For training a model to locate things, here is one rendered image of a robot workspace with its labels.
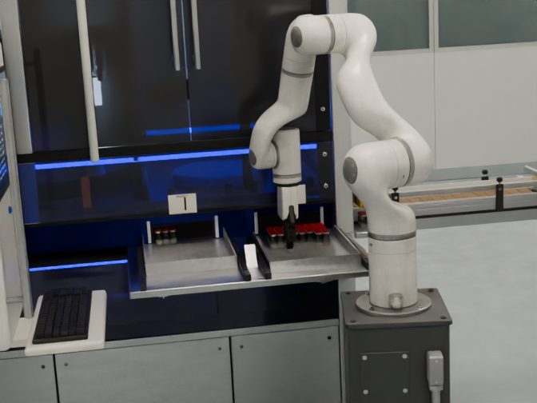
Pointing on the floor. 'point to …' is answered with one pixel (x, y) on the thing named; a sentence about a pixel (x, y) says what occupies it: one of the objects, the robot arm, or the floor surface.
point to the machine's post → (342, 209)
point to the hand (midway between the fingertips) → (289, 233)
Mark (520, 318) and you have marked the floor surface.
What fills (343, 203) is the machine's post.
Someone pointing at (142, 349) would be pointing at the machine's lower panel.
